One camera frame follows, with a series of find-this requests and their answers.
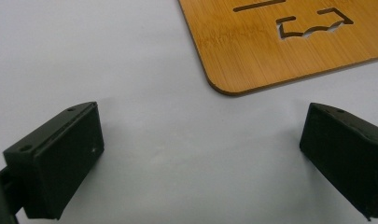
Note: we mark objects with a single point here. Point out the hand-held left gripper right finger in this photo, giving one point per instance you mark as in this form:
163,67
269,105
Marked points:
348,155

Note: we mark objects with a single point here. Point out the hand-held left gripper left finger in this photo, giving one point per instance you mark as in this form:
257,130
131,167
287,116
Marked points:
59,161

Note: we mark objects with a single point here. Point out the bamboo board with cut-out slots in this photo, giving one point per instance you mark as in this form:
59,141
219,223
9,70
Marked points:
258,56

